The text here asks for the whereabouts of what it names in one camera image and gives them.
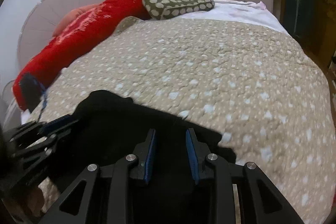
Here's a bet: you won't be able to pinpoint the beige spotted quilt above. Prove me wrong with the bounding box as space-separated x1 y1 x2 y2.
31 18 335 223

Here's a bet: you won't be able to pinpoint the black pants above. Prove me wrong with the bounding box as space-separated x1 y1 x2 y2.
44 90 237 224

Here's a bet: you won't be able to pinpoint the black pouch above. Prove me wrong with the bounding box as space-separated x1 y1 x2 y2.
19 73 44 112

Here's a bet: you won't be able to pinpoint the red comforter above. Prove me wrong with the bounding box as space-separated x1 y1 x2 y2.
13 0 150 111

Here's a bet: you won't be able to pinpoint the pink pillow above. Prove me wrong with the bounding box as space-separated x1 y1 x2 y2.
52 3 101 38

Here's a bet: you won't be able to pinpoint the round white headboard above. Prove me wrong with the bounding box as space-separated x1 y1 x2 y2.
17 0 104 69

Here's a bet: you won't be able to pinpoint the olive spotted cushion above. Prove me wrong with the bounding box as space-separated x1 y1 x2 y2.
142 0 215 20

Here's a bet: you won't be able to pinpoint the blue lanyard strap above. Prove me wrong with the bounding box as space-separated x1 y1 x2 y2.
36 82 49 119

